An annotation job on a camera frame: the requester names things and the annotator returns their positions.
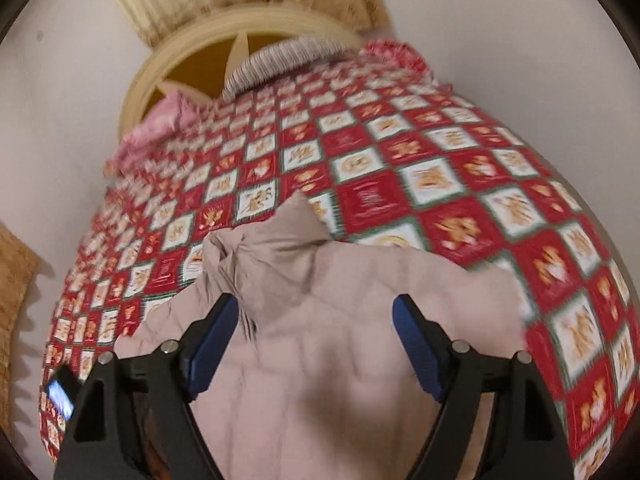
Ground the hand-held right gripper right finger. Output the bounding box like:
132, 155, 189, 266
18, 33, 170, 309
392, 294, 573, 480

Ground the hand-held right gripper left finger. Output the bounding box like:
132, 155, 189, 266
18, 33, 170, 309
54, 292, 240, 480

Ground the beige puffer jacket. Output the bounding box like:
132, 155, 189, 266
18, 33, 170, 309
115, 190, 531, 480

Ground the tan patterned cloth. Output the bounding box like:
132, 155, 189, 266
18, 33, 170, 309
0, 220, 43, 411

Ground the red checkered printed blanket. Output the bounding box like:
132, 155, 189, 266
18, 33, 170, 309
37, 42, 632, 480

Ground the pink pillow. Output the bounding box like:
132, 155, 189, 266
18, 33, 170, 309
102, 91, 221, 178

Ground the cream wooden headboard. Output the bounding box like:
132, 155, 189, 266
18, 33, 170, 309
119, 7, 361, 137

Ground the striped pillow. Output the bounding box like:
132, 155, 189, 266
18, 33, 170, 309
222, 35, 361, 101

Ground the red patterned pillow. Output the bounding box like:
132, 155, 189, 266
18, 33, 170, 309
360, 39, 431, 75

